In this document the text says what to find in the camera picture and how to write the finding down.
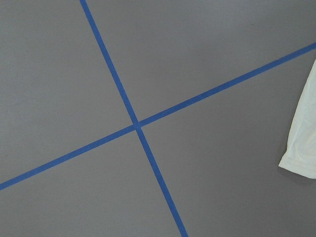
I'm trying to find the cream long-sleeve graphic shirt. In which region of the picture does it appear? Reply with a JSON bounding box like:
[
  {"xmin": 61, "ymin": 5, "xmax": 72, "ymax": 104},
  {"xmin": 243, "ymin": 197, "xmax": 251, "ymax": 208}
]
[{"xmin": 278, "ymin": 64, "xmax": 316, "ymax": 179}]

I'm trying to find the blue tape line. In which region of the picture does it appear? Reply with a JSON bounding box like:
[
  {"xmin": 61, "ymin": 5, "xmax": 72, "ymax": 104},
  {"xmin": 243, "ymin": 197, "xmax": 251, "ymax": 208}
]
[{"xmin": 80, "ymin": 0, "xmax": 188, "ymax": 237}]

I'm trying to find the blue tape line crossing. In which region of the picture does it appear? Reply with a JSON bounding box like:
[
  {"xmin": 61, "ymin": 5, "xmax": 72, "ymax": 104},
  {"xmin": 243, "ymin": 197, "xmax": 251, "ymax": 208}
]
[{"xmin": 0, "ymin": 43, "xmax": 316, "ymax": 190}]

